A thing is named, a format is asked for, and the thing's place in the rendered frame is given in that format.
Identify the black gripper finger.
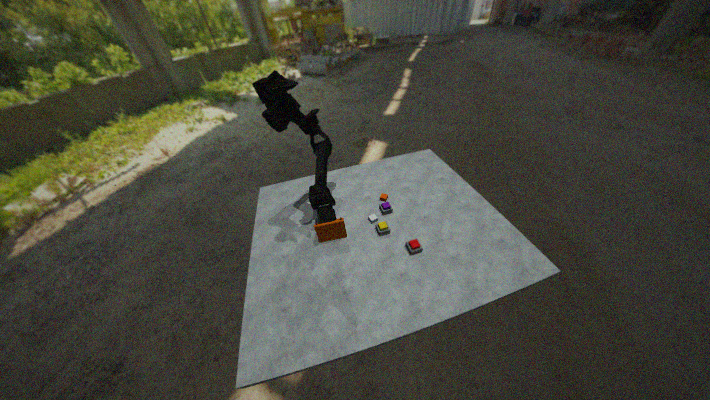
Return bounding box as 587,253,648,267
269,75,298,97
301,109,320,130

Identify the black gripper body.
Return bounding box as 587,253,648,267
261,71,320,135

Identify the red button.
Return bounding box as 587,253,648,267
406,239,423,255

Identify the yellow button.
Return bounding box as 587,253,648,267
376,221,390,237

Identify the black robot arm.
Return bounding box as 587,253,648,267
253,77,336,224

